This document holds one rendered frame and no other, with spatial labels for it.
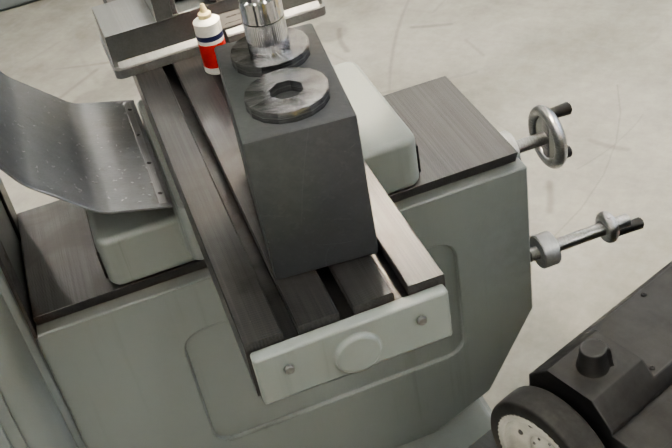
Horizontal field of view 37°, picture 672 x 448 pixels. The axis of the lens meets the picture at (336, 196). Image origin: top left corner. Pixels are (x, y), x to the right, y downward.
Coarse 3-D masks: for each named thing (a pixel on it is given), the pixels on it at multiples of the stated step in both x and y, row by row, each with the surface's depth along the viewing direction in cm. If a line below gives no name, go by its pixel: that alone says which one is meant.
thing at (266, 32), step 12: (240, 12) 108; (252, 12) 106; (264, 12) 106; (276, 12) 107; (252, 24) 107; (264, 24) 107; (276, 24) 108; (252, 36) 108; (264, 36) 108; (276, 36) 108; (288, 36) 110; (252, 48) 109; (264, 48) 109; (276, 48) 109
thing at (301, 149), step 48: (240, 48) 112; (288, 48) 110; (240, 96) 106; (288, 96) 105; (336, 96) 103; (240, 144) 105; (288, 144) 100; (336, 144) 101; (288, 192) 103; (336, 192) 105; (288, 240) 107; (336, 240) 109
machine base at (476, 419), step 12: (468, 408) 188; (480, 408) 188; (456, 420) 186; (468, 420) 186; (480, 420) 186; (444, 432) 185; (456, 432) 184; (468, 432) 184; (480, 432) 184; (408, 444) 184; (420, 444) 183; (432, 444) 183; (444, 444) 183; (456, 444) 182; (468, 444) 182
